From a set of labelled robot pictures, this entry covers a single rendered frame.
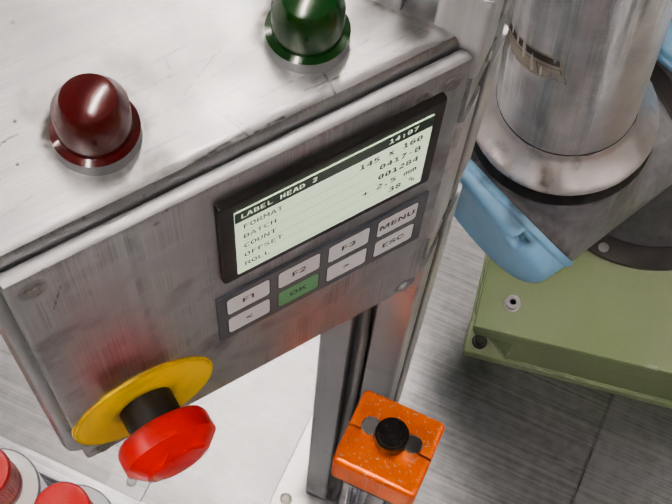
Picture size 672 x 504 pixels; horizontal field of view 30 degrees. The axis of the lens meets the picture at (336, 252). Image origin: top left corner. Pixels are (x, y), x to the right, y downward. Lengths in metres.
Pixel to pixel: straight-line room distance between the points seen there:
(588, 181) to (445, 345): 0.32
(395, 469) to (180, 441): 0.18
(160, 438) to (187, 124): 0.14
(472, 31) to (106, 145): 0.12
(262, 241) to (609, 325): 0.61
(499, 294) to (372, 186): 0.57
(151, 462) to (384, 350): 0.20
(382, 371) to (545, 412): 0.38
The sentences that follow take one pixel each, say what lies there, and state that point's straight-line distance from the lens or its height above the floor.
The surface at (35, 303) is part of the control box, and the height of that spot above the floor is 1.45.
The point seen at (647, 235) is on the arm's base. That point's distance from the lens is 1.00.
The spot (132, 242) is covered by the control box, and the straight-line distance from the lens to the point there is 0.37.
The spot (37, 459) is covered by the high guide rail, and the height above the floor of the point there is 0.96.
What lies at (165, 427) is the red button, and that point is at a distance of 0.47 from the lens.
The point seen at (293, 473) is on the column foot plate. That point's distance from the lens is 0.99.
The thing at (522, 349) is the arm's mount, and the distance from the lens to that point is 1.00.
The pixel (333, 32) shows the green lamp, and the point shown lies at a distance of 0.37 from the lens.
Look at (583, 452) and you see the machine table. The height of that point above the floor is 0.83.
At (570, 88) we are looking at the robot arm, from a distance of 0.69.
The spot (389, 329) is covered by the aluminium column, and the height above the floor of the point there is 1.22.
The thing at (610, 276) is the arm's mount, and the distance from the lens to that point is 1.00.
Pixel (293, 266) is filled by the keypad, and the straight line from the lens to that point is 0.45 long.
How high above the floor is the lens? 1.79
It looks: 65 degrees down
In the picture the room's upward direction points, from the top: 6 degrees clockwise
